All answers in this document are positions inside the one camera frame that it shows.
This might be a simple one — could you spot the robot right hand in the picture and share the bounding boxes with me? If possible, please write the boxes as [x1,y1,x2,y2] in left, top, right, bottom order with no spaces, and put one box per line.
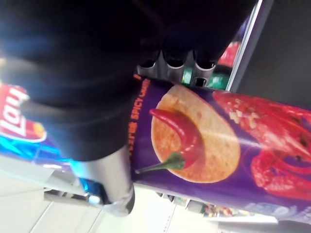
[0,0,258,216]

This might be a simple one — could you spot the red snack pack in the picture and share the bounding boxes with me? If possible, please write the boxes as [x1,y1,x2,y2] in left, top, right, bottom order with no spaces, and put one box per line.
[217,42,243,67]

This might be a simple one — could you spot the purple chips can yellow lid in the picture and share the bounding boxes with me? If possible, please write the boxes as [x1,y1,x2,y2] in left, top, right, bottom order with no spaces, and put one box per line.
[127,74,311,221]

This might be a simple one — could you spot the green snack pack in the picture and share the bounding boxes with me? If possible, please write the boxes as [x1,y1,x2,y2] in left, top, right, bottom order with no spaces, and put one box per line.
[182,67,231,89]

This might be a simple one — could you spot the blue chips pack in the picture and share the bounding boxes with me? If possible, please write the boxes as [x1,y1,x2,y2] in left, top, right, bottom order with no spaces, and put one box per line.
[0,82,81,170]

